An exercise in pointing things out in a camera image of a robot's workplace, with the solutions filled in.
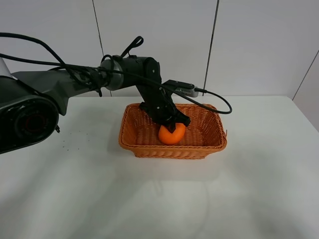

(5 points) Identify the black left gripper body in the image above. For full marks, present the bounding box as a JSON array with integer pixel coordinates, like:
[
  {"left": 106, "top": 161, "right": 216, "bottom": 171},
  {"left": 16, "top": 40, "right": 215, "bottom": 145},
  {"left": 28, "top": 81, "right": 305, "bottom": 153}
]
[{"left": 137, "top": 85, "right": 178, "bottom": 124}]

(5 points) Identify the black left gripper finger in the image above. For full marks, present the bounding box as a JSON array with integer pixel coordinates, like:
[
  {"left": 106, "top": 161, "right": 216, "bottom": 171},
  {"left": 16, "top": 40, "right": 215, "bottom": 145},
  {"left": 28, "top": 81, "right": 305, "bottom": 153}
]
[
  {"left": 174, "top": 111, "right": 191, "bottom": 126},
  {"left": 164, "top": 119, "right": 176, "bottom": 132}
]

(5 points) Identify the orange fruit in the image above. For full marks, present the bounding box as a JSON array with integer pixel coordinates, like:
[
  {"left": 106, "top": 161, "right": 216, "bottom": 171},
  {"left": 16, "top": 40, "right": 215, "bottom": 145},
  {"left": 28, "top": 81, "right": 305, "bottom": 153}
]
[{"left": 158, "top": 123, "right": 186, "bottom": 145}]

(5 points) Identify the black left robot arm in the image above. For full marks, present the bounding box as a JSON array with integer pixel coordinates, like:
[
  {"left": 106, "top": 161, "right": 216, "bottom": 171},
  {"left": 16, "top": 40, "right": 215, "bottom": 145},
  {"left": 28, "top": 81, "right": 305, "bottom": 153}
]
[{"left": 0, "top": 56, "right": 190, "bottom": 153}]

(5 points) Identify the orange wicker basket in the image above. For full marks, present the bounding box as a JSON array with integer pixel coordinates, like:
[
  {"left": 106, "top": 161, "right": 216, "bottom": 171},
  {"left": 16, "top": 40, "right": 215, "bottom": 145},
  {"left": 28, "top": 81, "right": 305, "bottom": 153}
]
[{"left": 118, "top": 103, "right": 227, "bottom": 159}]

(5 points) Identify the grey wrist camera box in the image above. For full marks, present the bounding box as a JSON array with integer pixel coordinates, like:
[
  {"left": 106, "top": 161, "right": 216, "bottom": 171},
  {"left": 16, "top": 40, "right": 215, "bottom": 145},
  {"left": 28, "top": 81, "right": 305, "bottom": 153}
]
[{"left": 163, "top": 80, "right": 198, "bottom": 98}]

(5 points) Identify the black camera cable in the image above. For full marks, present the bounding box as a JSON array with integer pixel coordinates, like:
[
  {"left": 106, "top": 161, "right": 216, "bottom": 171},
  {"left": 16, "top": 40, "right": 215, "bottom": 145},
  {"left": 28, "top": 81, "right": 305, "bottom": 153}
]
[{"left": 0, "top": 32, "right": 233, "bottom": 115}]

